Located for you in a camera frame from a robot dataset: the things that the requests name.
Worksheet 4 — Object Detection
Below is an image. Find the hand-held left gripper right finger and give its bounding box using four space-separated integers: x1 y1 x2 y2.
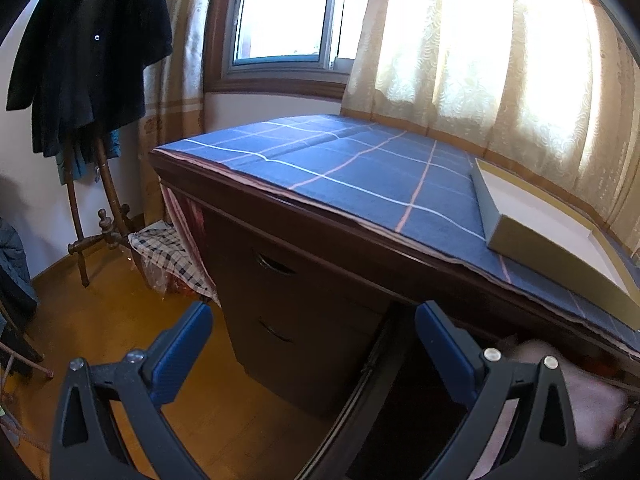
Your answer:
414 300 581 480

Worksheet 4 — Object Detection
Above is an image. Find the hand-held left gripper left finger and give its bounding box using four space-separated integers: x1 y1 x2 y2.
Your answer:
49 301 215 480

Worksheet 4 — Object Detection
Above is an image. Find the large wooden drawer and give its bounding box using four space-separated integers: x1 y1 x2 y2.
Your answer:
300 305 640 480

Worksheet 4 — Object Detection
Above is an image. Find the pale pink underwear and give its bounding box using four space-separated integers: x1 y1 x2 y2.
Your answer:
470 337 631 480

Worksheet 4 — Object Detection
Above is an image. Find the shallow tan cardboard box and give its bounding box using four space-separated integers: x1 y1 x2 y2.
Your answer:
470 157 640 333

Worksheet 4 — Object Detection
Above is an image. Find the small wooden drawer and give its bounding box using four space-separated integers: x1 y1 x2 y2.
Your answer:
227 305 376 418
220 237 388 326

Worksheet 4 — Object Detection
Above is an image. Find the checkered cloth covered basket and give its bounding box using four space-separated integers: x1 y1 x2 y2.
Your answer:
127 222 221 306

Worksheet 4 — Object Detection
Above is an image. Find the pink striped cloth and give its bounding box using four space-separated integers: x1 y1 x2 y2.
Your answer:
162 187 206 261

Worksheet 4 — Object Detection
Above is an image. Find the wooden chair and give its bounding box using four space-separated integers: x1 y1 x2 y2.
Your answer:
0 295 56 386

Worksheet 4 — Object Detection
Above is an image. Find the wooden coat rack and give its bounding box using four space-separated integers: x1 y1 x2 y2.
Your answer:
60 125 146 288

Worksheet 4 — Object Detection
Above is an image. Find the dark wooden desk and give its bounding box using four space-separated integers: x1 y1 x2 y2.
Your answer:
150 149 640 421

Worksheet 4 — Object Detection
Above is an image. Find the dark padded jacket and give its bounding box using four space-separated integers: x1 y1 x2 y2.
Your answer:
0 215 38 321

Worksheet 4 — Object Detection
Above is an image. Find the blue plaid tablecloth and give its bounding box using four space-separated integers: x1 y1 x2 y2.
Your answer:
155 114 640 346

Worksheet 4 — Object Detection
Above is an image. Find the teal hanging garment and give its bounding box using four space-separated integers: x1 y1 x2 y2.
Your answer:
55 130 123 186

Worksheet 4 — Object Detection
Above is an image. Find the narrow beige patterned curtain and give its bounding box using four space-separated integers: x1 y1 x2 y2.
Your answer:
137 0 221 226

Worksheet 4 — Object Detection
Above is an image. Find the wide beige lace curtain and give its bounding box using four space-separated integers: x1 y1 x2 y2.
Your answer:
340 0 640 261

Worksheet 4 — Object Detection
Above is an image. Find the black coat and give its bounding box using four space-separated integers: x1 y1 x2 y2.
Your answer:
5 0 173 158

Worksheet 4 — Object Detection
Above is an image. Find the wood framed window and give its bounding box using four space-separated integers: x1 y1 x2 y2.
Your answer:
202 0 361 101

